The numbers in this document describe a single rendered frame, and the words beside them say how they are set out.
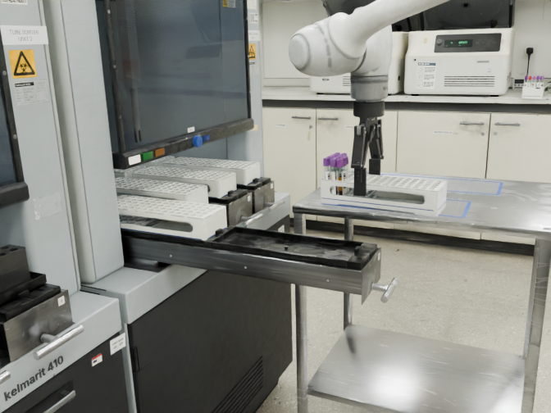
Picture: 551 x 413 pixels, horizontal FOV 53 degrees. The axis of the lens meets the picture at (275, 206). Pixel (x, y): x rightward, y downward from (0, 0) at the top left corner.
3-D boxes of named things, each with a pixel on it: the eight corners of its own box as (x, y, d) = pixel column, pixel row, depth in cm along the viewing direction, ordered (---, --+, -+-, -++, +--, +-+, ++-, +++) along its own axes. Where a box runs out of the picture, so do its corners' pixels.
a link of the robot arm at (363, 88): (393, 74, 134) (393, 99, 136) (357, 74, 139) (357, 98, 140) (381, 77, 127) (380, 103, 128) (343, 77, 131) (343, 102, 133)
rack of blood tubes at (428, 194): (319, 202, 143) (319, 179, 141) (334, 193, 151) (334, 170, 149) (436, 216, 129) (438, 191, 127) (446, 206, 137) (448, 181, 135)
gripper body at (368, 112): (378, 102, 129) (377, 142, 132) (389, 98, 136) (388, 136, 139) (348, 101, 133) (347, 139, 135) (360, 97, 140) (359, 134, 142)
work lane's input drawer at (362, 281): (84, 258, 133) (79, 222, 130) (121, 239, 145) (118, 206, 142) (384, 310, 103) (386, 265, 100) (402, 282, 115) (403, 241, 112)
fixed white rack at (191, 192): (96, 207, 150) (93, 184, 149) (120, 197, 159) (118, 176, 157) (188, 219, 138) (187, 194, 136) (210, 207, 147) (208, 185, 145)
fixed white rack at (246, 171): (163, 181, 177) (161, 162, 175) (181, 174, 185) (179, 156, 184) (246, 189, 164) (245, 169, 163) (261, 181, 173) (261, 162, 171)
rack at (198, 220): (97, 230, 131) (94, 205, 129) (125, 218, 140) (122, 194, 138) (205, 246, 119) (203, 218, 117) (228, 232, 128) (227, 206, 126)
